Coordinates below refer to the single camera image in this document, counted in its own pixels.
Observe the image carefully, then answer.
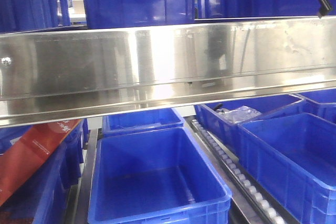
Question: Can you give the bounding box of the blue lower centre rear bin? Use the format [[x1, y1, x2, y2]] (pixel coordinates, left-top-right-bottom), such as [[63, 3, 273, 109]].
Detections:
[[101, 108, 184, 137]]

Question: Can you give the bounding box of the blue lower right rear bin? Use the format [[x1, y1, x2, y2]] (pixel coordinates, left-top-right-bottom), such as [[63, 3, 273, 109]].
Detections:
[[194, 94, 306, 157]]

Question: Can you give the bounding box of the clear plastic bag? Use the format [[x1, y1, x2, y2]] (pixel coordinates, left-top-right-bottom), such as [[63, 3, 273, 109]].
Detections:
[[217, 105, 261, 124]]

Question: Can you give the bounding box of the blue lower centre front bin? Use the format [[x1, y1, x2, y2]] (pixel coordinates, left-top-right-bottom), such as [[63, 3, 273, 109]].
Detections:
[[88, 127, 232, 223]]

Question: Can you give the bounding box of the blue lower right front bin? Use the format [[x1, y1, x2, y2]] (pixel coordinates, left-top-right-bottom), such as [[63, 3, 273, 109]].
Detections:
[[238, 113, 335, 223]]

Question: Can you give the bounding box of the red cardboard box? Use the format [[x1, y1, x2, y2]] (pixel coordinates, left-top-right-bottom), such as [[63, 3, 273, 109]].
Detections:
[[1, 119, 81, 205]]

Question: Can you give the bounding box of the blue lower left front bin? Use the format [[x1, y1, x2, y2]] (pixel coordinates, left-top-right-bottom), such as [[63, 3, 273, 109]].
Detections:
[[1, 126, 83, 223]]

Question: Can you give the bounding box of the roller track with white wheels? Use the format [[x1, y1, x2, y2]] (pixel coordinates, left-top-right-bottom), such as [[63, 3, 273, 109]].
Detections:
[[188, 117, 290, 223]]

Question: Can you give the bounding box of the blue far right bin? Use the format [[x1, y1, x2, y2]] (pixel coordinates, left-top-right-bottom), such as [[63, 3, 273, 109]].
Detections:
[[298, 89, 335, 123]]

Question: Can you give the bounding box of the dark blue upper left bin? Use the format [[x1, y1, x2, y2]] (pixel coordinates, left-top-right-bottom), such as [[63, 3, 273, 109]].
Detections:
[[1, 0, 70, 33]]

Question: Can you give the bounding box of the metal divider rail left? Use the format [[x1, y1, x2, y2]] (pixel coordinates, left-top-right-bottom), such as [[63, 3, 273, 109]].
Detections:
[[73, 129, 99, 223]]

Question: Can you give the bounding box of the stainless steel shelf rail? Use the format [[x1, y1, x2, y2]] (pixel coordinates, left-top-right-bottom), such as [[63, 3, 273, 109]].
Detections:
[[1, 16, 335, 127]]

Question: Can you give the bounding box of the steel rail screw left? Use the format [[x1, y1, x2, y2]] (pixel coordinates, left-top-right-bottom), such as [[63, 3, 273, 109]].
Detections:
[[1, 57, 12, 67]]

